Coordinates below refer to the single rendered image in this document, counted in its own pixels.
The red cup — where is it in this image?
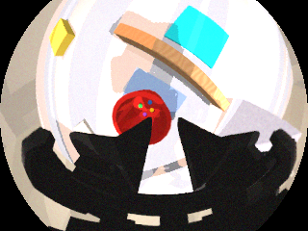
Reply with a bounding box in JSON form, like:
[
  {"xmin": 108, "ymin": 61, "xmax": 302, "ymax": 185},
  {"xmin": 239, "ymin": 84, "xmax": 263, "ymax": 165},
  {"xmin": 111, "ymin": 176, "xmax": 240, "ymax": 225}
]
[{"xmin": 112, "ymin": 90, "xmax": 172, "ymax": 145}]

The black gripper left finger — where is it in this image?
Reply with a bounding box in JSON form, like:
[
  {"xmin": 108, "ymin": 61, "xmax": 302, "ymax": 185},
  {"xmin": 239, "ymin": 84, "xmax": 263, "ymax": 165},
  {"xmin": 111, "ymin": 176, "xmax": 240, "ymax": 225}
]
[{"xmin": 69, "ymin": 116, "xmax": 151, "ymax": 193}]

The yellow block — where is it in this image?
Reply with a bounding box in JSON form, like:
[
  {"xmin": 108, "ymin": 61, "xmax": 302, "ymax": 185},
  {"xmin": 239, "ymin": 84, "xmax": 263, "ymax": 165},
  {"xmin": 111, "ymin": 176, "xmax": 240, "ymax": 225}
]
[{"xmin": 49, "ymin": 18, "xmax": 76, "ymax": 57}]

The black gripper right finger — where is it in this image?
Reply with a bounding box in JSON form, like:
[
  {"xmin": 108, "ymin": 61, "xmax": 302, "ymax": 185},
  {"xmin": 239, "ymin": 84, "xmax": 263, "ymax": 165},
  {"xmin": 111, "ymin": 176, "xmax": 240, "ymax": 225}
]
[{"xmin": 177, "ymin": 116, "xmax": 261, "ymax": 192}]

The tan wooden bar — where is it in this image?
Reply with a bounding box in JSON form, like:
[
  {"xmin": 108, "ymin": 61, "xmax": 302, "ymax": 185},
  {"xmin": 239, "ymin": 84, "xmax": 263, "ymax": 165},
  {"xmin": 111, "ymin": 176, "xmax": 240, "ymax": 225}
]
[{"xmin": 113, "ymin": 23, "xmax": 230, "ymax": 112}]

